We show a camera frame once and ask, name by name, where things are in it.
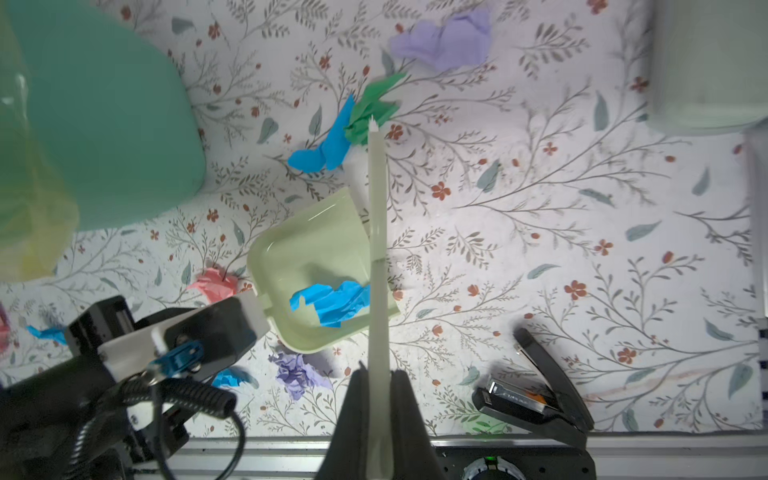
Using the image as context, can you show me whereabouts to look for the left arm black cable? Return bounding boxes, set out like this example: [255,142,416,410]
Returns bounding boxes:
[65,374,248,480]

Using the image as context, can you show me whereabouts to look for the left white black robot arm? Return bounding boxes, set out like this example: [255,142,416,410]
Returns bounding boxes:
[1,290,270,479]

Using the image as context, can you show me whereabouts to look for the green bin with bag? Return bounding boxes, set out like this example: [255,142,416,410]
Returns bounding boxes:
[1,1,206,282]

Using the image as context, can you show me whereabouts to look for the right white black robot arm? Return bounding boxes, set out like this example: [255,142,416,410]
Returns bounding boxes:
[315,368,597,479]

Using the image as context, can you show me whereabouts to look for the blue green paper scrap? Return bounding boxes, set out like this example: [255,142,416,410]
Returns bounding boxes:
[287,72,406,173]

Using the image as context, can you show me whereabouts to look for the pink paper scrap centre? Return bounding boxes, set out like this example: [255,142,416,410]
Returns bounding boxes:
[187,268,239,304]

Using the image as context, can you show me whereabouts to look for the light green dustpan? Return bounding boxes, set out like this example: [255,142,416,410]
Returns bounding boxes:
[247,188,399,354]

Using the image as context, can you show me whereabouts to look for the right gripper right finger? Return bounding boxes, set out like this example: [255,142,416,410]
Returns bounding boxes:
[390,370,445,480]

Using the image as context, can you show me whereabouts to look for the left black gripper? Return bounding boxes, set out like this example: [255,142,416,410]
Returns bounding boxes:
[62,291,270,392]

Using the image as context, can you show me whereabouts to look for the purple paper scrap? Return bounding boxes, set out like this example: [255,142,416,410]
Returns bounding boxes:
[389,7,492,72]
[269,352,332,401]

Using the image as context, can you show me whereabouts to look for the light green hand brush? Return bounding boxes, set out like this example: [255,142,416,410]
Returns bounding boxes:
[366,118,394,479]

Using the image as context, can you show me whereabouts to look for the pink paper scrap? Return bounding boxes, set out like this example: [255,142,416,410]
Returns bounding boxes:
[0,306,12,354]
[187,268,239,304]

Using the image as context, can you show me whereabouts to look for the purple paper scrap near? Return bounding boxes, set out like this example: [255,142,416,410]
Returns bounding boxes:
[269,352,332,401]

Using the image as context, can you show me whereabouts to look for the purple paper scrap far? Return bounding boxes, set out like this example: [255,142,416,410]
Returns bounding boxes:
[389,7,492,72]

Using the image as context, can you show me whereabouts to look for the pink paper scrap left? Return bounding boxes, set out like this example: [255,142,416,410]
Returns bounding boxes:
[0,306,12,354]

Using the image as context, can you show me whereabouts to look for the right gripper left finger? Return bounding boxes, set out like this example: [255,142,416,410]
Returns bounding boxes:
[315,367,369,480]

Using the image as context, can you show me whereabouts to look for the black stapler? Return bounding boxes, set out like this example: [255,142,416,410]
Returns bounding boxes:
[472,327,594,450]

